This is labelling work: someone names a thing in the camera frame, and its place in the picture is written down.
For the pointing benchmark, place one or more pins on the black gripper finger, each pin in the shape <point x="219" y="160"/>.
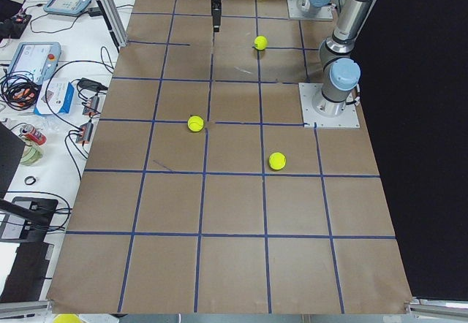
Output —
<point x="216" y="13"/>

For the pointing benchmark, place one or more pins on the tennis ball near centre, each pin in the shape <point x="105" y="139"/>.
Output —
<point x="260" y="43"/>

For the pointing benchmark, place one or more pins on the tennis ball on loose tape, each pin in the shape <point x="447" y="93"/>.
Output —
<point x="195" y="123"/>

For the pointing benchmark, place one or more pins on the tennis ball far corner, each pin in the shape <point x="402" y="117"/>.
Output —
<point x="277" y="161"/>

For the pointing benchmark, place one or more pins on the black power adapter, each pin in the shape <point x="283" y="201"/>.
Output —
<point x="91" y="85"/>

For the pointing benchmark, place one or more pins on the grey orange hub upper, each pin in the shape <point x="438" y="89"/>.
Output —
<point x="91" y="106"/>

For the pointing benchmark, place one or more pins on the grey orange hub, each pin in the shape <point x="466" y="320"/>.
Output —
<point x="91" y="106"/>
<point x="85" y="133"/>

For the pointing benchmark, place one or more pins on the grey orange hub lower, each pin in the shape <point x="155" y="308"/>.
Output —
<point x="85" y="133"/>

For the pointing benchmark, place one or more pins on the blue white cardboard box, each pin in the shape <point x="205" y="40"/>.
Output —
<point x="56" y="96"/>

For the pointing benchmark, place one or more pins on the near teach pendant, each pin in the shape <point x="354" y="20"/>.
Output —
<point x="36" y="60"/>

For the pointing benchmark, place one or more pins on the brown paper table cover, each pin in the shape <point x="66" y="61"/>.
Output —
<point x="172" y="221"/>

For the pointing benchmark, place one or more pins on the red soda can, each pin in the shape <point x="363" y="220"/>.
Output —
<point x="31" y="133"/>

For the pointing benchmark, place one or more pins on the green tape roll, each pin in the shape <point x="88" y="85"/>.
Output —
<point x="32" y="153"/>

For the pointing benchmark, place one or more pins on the black laptop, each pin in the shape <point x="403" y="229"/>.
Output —
<point x="27" y="222"/>

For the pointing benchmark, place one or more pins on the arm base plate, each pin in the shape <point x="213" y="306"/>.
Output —
<point x="318" y="112"/>
<point x="325" y="14"/>

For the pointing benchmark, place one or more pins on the aluminium frame post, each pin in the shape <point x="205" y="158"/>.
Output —
<point x="113" y="22"/>

